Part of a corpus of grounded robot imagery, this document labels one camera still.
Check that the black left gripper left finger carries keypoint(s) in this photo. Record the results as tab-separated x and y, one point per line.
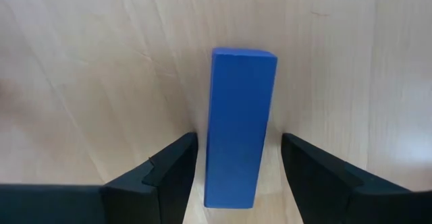
101	203

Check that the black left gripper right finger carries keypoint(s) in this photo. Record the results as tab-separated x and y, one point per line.
337	197

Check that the purple rectangular block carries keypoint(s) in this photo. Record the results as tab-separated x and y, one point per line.
239	122

